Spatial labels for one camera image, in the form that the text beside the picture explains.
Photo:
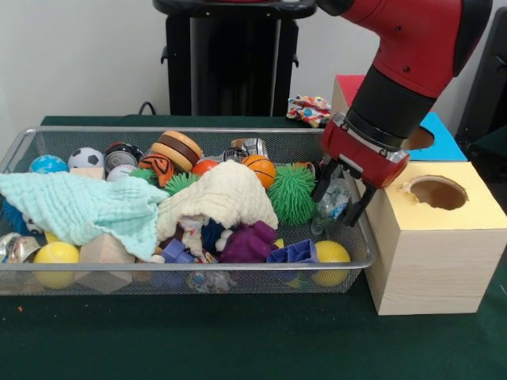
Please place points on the wooden box with three holes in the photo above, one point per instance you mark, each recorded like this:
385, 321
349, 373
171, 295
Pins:
435, 269

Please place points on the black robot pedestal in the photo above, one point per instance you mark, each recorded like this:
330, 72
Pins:
233, 59

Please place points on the large green spiky ball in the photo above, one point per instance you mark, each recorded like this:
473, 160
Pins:
293, 194

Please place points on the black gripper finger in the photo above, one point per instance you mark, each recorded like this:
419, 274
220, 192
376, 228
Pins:
360, 206
326, 180

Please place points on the purple rubber toy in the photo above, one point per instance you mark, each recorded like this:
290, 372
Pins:
249, 243

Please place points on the blue globe ball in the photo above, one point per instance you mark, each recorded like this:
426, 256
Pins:
47, 164

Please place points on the dark green tablecloth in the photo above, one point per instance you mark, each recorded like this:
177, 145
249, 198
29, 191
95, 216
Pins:
237, 340

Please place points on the toy burger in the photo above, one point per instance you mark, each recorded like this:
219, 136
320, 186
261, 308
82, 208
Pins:
177, 149

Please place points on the black and white football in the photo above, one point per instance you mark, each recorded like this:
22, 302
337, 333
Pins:
84, 158

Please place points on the mint green cloth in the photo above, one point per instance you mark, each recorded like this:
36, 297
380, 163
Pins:
79, 206

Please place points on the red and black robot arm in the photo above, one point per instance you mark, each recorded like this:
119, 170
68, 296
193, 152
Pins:
416, 39

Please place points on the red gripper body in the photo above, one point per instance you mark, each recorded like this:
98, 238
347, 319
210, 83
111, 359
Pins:
364, 158

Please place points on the black upright panel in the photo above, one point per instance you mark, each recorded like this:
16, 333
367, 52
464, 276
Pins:
495, 87

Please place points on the yellow ball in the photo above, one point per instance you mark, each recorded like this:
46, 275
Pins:
334, 253
55, 253

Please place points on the crushed bottle with blue label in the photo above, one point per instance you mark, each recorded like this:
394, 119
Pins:
334, 202

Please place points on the cream white cloth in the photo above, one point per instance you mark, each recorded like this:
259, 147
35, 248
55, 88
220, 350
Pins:
226, 190

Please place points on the colourful packet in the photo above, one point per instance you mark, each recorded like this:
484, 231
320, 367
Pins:
309, 111

